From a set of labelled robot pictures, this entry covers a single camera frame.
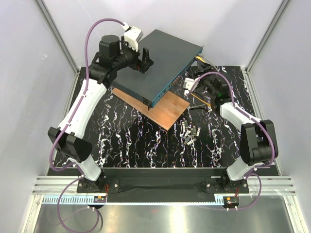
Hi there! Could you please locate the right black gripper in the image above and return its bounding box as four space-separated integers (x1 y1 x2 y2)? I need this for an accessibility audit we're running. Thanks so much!
193 60 218 98

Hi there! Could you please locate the yellow ethernet cable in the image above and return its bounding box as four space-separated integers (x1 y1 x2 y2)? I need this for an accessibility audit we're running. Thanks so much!
193 56 212 106

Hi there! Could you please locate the teal network switch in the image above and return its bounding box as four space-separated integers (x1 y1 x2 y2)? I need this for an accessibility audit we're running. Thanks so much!
112 29 203 108

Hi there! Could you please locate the grey ethernet cable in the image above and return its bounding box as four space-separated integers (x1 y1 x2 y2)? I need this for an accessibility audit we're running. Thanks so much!
198 55 219 71

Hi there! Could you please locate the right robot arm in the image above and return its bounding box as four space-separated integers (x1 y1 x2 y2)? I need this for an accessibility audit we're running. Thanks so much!
190 59 278 193

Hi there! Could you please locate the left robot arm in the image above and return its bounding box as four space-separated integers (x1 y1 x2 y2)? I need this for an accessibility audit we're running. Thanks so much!
48 35 153 192

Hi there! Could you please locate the wooden base board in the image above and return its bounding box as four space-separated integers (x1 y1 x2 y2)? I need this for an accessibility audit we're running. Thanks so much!
112 88 190 131

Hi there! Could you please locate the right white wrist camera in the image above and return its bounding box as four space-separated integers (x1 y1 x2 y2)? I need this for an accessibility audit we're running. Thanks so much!
183 78 198 96

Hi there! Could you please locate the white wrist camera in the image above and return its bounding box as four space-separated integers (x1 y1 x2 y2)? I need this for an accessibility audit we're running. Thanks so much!
122 22 143 52
183 78 198 96

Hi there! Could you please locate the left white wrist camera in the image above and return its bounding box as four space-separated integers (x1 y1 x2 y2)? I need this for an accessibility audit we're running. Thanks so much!
122 22 143 52

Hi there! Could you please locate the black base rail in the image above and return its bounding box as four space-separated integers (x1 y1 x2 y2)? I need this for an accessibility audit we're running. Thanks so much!
74 166 251 203

